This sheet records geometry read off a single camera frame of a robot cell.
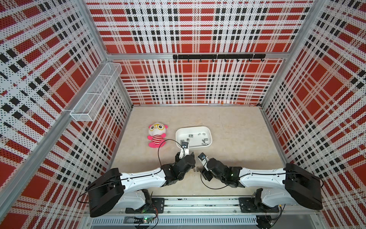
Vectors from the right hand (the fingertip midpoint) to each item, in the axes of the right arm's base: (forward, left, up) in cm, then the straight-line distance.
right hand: (204, 164), depth 84 cm
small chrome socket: (+25, +2, -4) cm, 25 cm away
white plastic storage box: (+24, +4, -7) cm, 25 cm away
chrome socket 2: (+16, -1, -4) cm, 16 cm away
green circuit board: (-26, +30, -3) cm, 40 cm away
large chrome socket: (+22, +9, -3) cm, 24 cm away
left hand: (+6, +8, +5) cm, 11 cm away
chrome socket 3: (-2, +4, -2) cm, 5 cm away
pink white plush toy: (+24, +31, +2) cm, 39 cm away
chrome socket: (+20, -2, -4) cm, 20 cm away
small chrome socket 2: (+24, -1, -4) cm, 24 cm away
